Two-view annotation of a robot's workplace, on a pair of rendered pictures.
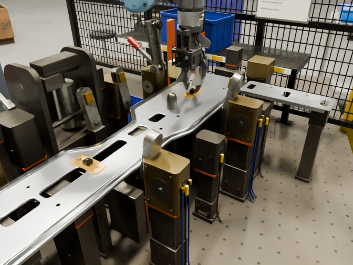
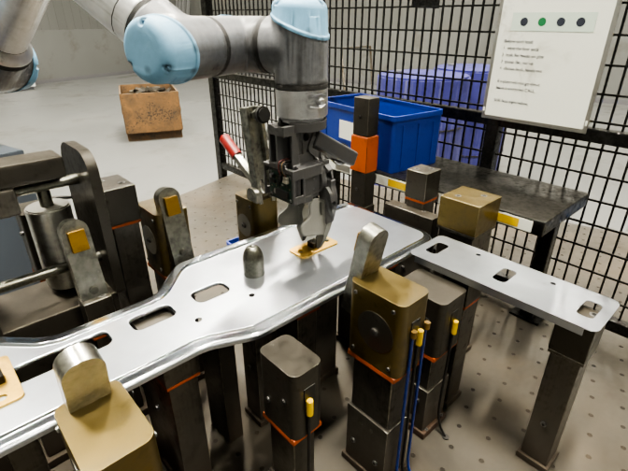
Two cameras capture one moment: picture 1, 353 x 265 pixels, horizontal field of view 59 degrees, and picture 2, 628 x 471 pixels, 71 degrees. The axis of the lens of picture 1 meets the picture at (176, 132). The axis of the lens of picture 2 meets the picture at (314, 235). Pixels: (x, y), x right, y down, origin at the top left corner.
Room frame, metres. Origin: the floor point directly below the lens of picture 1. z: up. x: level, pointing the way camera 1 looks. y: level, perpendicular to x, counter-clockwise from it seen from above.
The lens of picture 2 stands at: (0.30, -0.22, 1.35)
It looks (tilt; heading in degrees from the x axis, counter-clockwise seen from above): 26 degrees down; 14
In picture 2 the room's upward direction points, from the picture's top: straight up
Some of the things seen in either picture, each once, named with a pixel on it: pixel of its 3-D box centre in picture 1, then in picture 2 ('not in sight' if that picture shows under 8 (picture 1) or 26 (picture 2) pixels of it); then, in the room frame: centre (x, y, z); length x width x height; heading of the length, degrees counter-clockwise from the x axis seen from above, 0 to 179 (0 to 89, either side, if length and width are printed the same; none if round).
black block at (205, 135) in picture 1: (212, 181); (299, 445); (0.68, -0.10, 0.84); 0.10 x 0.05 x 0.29; 57
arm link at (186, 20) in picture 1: (191, 18); (303, 104); (0.93, -0.05, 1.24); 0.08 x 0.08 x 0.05
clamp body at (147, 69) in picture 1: (152, 112); (256, 270); (1.05, 0.09, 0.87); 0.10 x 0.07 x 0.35; 57
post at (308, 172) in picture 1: (312, 143); (557, 392); (0.87, -0.46, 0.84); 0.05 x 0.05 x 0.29; 57
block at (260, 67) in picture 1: (255, 103); (457, 278); (1.11, -0.32, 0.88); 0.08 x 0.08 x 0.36; 57
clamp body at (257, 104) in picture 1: (244, 153); (388, 391); (0.78, -0.21, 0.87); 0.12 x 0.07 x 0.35; 57
